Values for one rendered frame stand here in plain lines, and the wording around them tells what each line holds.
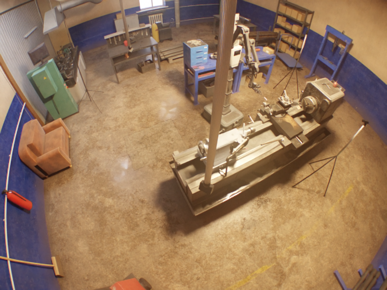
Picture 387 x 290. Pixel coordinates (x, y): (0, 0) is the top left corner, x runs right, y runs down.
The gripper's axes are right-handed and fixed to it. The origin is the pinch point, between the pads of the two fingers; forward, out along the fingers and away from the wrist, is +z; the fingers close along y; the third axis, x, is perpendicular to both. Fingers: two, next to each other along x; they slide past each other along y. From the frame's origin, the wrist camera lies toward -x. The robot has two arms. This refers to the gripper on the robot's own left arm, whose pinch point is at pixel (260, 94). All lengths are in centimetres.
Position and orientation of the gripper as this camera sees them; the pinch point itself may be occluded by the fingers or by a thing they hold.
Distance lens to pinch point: 300.6
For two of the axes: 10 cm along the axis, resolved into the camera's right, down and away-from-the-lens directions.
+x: -4.8, 6.9, 5.4
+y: 7.5, 0.1, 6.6
